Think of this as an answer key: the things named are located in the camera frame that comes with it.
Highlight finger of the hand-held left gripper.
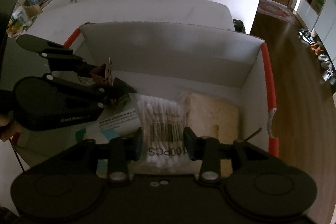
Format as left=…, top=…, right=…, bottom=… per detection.
left=44, top=74, right=137, bottom=107
left=16, top=34, right=92, bottom=78

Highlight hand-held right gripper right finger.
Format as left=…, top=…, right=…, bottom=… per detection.
left=182, top=126, right=273, bottom=184

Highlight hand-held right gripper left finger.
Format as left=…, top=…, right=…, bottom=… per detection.
left=59, top=126, right=144, bottom=184

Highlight brown hair clip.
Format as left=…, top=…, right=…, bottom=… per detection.
left=90, top=57, right=114, bottom=85

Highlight white toothpaste tube teal cap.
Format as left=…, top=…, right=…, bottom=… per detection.
left=75, top=107, right=141, bottom=147

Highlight cotton swabs bag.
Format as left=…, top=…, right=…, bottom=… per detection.
left=129, top=93, right=189, bottom=170

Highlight beige sponge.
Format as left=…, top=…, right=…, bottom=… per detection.
left=180, top=90, right=240, bottom=144

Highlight red cardboard box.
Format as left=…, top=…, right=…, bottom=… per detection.
left=12, top=21, right=279, bottom=174

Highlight person's left hand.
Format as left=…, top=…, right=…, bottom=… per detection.
left=0, top=114, right=20, bottom=142

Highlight dark bin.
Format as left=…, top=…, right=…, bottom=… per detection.
left=232, top=19, right=248, bottom=35

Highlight patterned red rug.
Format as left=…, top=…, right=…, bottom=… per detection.
left=257, top=0, right=302, bottom=28

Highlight row of shoes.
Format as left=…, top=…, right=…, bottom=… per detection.
left=298, top=28, right=335, bottom=81

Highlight white wardrobe cabinets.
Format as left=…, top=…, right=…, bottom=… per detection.
left=294, top=0, right=336, bottom=62

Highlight black cable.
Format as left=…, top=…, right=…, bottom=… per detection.
left=12, top=141, right=27, bottom=172

